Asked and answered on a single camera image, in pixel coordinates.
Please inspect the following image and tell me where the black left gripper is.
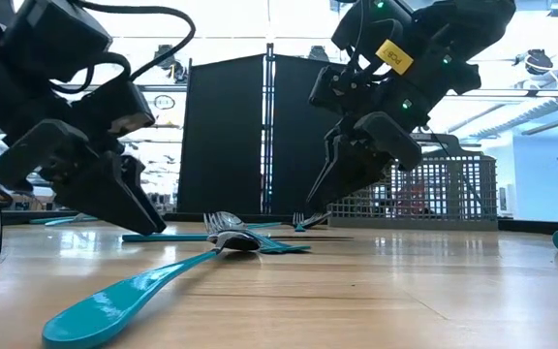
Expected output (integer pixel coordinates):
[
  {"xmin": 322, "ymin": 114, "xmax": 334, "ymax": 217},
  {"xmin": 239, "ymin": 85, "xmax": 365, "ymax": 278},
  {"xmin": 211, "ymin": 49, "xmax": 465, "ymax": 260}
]
[{"xmin": 0, "ymin": 65, "xmax": 168, "ymax": 237}]

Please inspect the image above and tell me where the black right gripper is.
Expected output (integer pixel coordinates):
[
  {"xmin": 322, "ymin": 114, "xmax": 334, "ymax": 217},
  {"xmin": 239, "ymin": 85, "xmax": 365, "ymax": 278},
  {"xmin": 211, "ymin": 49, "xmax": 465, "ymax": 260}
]
[{"xmin": 306, "ymin": 72, "xmax": 431, "ymax": 212}]

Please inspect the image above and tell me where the grey plastic cutlery basket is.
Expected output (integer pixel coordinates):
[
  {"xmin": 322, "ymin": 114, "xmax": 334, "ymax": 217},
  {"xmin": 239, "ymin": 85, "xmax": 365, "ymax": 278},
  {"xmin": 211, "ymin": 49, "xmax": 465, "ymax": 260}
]
[{"xmin": 326, "ymin": 133, "xmax": 499, "ymax": 233}]

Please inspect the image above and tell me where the black folding room divider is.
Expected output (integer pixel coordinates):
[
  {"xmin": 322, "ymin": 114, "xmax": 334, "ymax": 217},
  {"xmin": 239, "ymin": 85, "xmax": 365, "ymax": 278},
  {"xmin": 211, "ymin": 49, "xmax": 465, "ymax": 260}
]
[{"xmin": 176, "ymin": 42, "xmax": 343, "ymax": 217}]

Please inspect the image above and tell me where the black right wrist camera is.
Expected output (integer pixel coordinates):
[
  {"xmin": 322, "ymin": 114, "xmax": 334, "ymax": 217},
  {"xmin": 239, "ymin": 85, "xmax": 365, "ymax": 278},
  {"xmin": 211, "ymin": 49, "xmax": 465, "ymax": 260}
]
[{"xmin": 307, "ymin": 65, "xmax": 357, "ymax": 111}]

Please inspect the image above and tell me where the black ceiling cord reel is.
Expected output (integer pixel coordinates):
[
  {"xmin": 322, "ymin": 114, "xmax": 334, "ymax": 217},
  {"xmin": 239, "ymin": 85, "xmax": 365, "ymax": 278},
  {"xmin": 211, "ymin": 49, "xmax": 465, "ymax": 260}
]
[
  {"xmin": 152, "ymin": 43, "xmax": 188, "ymax": 83},
  {"xmin": 513, "ymin": 48, "xmax": 556, "ymax": 77},
  {"xmin": 306, "ymin": 45, "xmax": 331, "ymax": 63}
]

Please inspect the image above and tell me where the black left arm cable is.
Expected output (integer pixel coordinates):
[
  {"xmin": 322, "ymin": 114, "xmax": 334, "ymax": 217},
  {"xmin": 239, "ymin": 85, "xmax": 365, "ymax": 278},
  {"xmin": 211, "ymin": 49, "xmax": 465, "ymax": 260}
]
[{"xmin": 48, "ymin": 0, "xmax": 197, "ymax": 96}]

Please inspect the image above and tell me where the silver ventilation duct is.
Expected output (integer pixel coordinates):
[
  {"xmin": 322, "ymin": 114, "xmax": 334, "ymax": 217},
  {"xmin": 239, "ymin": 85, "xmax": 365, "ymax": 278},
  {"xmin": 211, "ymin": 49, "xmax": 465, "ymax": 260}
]
[{"xmin": 467, "ymin": 94, "xmax": 558, "ymax": 142}]

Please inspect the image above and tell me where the black aluminium table frame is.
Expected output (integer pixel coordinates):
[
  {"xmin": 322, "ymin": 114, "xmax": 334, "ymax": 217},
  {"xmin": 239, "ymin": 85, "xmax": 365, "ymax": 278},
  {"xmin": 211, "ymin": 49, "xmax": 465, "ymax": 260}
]
[{"xmin": 0, "ymin": 208, "xmax": 558, "ymax": 235}]

